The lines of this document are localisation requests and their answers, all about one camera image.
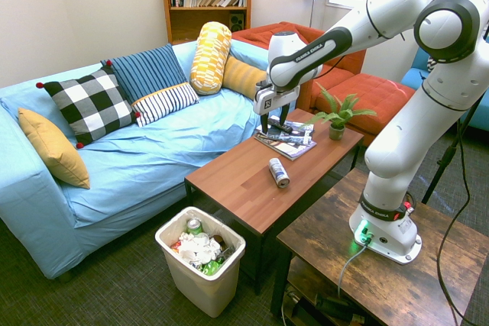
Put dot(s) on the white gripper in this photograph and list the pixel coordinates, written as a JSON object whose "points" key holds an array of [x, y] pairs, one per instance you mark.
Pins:
{"points": [[269, 99]]}

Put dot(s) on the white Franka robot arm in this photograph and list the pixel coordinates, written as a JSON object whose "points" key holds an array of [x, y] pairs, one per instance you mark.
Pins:
{"points": [[401, 74]]}

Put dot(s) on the silver drink can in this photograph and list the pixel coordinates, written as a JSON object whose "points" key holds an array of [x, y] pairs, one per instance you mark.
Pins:
{"points": [[278, 173]]}

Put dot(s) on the green can in trash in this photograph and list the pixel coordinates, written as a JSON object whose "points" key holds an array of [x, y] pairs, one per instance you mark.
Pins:
{"points": [[194, 226]]}

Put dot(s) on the white plastic trash bin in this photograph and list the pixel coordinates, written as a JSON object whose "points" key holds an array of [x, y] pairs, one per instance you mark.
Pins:
{"points": [[202, 265]]}

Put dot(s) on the black remote control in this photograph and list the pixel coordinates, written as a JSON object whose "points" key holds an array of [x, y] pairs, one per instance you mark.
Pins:
{"points": [[280, 125]]}

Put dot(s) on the stack of magazines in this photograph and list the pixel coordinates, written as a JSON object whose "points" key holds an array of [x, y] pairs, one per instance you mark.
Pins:
{"points": [[286, 141]]}

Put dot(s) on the yellow striped pillow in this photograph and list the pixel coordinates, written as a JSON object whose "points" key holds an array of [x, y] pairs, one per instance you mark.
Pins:
{"points": [[242, 77]]}

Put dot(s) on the wooden coffee table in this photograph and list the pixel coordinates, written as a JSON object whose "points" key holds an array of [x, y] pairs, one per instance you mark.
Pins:
{"points": [[267, 173]]}

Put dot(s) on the small potted fern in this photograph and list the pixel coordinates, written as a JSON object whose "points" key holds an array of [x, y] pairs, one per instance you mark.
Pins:
{"points": [[338, 116]]}

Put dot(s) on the orange armchair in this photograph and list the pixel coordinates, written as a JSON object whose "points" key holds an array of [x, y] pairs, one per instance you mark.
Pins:
{"points": [[324, 62]]}

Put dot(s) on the yellow patterned bolster pillow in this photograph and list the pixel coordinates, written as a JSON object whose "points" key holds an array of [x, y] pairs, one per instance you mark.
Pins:
{"points": [[211, 58]]}

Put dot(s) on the orange ottoman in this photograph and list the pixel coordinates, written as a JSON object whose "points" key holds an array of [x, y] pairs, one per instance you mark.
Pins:
{"points": [[363, 101]]}

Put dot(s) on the small black speaker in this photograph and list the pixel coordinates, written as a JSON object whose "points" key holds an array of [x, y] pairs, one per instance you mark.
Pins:
{"points": [[236, 21]]}

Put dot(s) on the white navy striped pillow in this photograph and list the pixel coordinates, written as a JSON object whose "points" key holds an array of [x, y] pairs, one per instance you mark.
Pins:
{"points": [[166, 104]]}

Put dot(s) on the wooden bookshelf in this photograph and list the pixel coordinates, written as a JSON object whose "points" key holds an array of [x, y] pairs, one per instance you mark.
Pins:
{"points": [[206, 3]]}

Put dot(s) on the blue striped pillow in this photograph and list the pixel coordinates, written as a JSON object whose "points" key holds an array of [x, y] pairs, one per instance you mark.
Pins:
{"points": [[147, 70]]}

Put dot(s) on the crumpled white paper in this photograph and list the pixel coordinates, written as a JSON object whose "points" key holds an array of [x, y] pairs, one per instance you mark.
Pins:
{"points": [[198, 246]]}

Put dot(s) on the light blue sofa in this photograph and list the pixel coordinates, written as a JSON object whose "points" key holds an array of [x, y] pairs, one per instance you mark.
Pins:
{"points": [[126, 150]]}

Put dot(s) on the rustic dark wooden table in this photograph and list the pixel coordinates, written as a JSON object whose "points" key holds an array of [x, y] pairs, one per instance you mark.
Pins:
{"points": [[386, 257]]}

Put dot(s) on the blue chair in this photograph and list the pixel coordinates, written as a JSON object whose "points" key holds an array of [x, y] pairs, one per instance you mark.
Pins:
{"points": [[451, 89]]}

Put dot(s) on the black white checkered pillow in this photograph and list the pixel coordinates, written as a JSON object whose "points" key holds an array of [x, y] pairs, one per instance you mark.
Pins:
{"points": [[89, 106]]}

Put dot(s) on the mustard yellow square pillow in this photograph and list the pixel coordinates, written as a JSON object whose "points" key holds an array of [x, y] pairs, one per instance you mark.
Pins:
{"points": [[53, 146]]}

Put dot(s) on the black camera stand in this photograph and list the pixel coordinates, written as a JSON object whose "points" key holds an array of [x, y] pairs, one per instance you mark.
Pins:
{"points": [[451, 154]]}

